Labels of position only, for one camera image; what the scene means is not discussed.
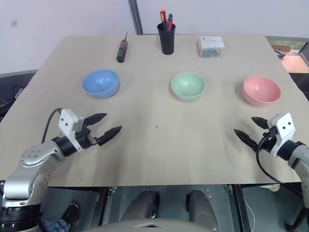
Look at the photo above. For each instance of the clear box of coloured clips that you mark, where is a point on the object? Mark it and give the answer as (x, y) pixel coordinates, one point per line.
(212, 47)

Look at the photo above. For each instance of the brown cardboard box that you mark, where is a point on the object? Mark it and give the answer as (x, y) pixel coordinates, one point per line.
(295, 60)

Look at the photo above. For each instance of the orange and black marker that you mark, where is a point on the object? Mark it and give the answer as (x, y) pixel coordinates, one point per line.
(163, 18)

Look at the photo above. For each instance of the blue bowl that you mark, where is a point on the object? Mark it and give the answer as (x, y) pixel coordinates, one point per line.
(101, 84)

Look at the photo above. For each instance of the pink bowl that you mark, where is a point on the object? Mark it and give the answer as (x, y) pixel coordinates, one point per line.
(262, 91)

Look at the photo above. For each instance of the blue plaid cloth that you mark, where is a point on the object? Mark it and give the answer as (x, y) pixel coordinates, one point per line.
(54, 226)

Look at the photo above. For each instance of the black table frame leg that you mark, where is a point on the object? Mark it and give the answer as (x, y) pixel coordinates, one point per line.
(101, 205)
(239, 207)

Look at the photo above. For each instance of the grey window frame post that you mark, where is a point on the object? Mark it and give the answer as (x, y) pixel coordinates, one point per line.
(136, 17)

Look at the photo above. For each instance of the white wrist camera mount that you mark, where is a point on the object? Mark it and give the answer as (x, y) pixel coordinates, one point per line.
(285, 128)
(68, 122)

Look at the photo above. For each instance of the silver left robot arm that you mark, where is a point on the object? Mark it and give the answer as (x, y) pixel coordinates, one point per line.
(33, 154)

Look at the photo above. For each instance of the black screwdriver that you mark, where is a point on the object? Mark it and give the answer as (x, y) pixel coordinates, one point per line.
(122, 50)

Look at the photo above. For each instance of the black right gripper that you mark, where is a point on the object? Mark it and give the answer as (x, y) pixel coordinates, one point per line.
(271, 135)

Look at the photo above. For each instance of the dark shoe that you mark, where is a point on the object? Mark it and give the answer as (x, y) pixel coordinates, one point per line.
(72, 213)

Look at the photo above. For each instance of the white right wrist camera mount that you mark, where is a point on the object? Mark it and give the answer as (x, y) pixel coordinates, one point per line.
(285, 128)

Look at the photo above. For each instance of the green bowl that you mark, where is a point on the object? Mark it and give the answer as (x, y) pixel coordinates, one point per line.
(188, 87)

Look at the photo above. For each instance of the pale robot torso edge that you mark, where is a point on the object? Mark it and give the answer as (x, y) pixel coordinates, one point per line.
(154, 226)

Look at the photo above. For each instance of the dark rounded robot leg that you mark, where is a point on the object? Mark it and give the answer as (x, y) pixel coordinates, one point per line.
(141, 205)
(200, 207)

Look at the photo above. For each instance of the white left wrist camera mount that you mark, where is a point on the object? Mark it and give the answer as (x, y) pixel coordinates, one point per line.
(68, 122)

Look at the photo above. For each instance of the black side furniture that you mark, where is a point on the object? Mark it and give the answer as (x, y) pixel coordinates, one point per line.
(14, 91)

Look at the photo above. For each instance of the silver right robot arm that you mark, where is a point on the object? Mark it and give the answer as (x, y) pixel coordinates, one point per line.
(299, 154)

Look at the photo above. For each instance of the black pen cup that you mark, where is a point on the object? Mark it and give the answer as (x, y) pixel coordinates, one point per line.
(167, 41)

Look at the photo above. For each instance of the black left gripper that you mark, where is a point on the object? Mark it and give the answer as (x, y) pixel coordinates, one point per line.
(84, 139)

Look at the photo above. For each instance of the red pen with blue cap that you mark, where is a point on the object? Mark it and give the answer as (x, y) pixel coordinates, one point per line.
(170, 21)

